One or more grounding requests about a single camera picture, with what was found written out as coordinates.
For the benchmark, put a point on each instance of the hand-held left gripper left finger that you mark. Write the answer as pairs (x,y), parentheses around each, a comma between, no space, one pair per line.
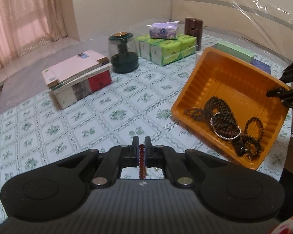
(137,153)

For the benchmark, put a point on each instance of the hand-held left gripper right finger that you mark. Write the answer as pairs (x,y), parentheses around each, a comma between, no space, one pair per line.
(145,153)

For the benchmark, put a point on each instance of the orange plastic tray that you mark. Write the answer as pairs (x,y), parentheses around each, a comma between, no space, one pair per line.
(234,82)

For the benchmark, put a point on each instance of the silver bangle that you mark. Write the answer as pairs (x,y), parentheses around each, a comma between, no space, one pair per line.
(219,136)

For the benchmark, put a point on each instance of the blue flat box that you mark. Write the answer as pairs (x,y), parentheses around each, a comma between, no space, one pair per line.
(260,64)

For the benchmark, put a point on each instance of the green flat box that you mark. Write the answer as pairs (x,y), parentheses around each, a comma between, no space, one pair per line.
(234,51)

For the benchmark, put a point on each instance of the white and red box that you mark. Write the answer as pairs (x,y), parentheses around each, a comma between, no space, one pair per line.
(97,81)

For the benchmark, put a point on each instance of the clear plastic sheet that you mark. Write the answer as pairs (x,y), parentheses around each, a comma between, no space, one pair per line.
(234,12)

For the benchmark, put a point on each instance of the glass dome jar green base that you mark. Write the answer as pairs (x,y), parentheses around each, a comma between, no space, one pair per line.
(124,63)

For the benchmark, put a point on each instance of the green tissue pack bundle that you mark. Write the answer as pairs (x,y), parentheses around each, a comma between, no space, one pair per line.
(166,50)

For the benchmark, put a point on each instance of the brown canister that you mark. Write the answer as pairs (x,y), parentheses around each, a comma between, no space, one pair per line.
(193,29)

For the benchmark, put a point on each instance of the pink flat box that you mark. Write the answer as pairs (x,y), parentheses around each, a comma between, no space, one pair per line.
(73,65)

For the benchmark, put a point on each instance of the purple tissue pack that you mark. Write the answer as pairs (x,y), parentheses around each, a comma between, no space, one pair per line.
(163,31)

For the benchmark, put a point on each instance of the red and white object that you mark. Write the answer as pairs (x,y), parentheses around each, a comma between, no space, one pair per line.
(289,228)

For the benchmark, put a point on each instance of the pink curtain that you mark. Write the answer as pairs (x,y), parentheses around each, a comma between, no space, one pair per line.
(22,22)

